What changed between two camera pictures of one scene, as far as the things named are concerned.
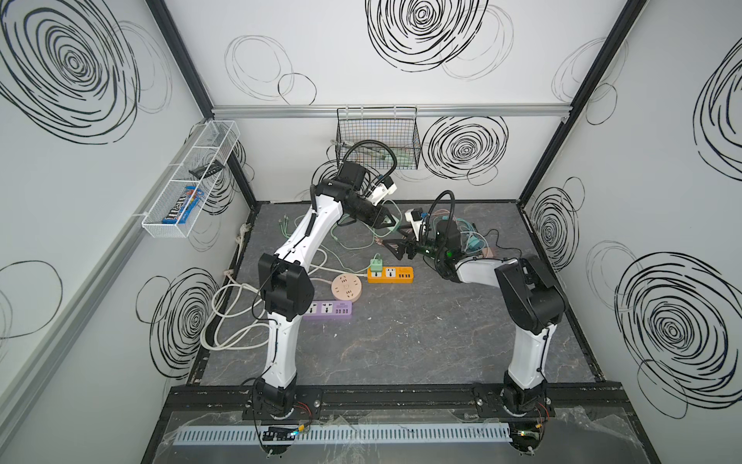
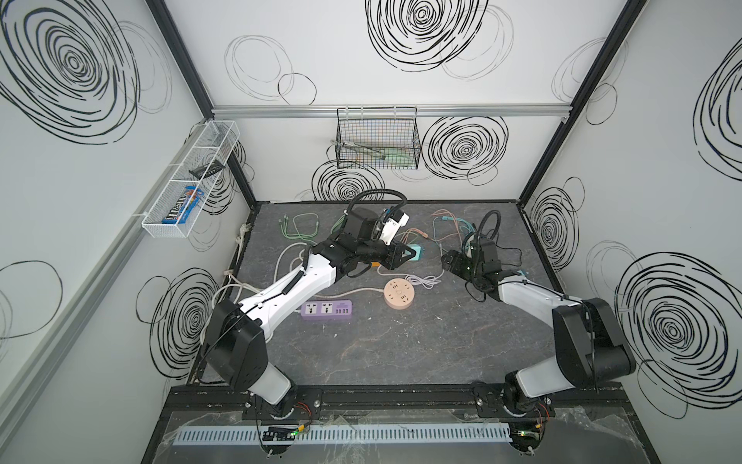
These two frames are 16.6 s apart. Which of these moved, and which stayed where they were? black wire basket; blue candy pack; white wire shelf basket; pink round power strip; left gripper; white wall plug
Moved: pink round power strip; left gripper
Stayed: blue candy pack; white wall plug; white wire shelf basket; black wire basket
